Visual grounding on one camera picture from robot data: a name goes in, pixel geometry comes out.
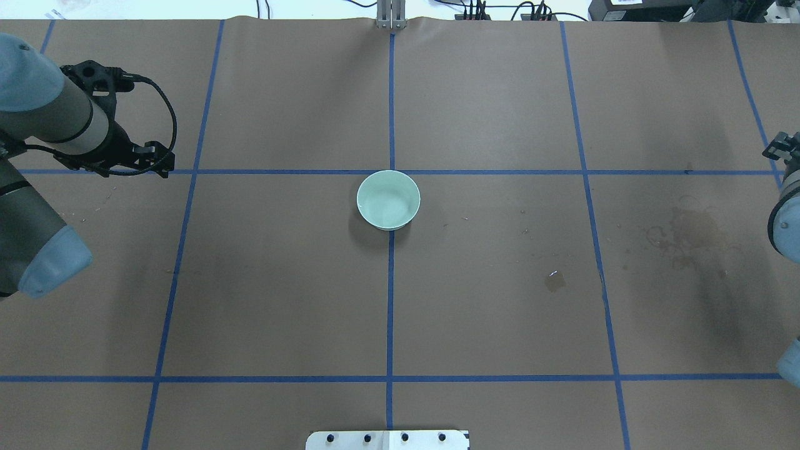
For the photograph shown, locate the aluminium frame post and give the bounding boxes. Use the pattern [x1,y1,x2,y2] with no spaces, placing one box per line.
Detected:
[376,0,408,31]

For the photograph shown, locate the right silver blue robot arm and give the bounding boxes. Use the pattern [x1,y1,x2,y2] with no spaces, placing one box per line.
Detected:
[767,170,799,387]

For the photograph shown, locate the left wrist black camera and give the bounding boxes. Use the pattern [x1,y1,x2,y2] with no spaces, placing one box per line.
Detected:
[60,60,136,119]

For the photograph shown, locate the wrist black camera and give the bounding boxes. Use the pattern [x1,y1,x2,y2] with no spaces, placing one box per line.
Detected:
[60,60,136,119]
[762,131,799,164]

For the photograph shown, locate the black orange usb hub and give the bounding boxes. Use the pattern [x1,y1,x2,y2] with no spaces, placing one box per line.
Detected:
[454,5,492,22]

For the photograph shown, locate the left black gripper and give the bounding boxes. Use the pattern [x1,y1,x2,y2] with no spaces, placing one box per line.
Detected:
[60,122,175,179]

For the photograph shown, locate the light green bowl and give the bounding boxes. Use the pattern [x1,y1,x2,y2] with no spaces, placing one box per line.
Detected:
[356,170,422,231]

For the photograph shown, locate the black box with label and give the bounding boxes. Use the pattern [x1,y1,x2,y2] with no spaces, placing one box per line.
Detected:
[587,1,695,23]

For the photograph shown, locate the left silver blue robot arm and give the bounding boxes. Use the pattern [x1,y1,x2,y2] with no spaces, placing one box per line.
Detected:
[1,33,178,299]

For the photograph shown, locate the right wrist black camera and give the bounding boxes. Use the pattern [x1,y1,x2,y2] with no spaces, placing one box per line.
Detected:
[762,131,799,164]

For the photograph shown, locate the left black camera cable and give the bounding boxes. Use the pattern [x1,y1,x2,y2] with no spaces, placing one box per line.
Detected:
[19,74,178,177]

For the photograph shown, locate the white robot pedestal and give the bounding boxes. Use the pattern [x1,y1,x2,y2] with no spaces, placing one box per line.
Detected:
[305,429,471,449]

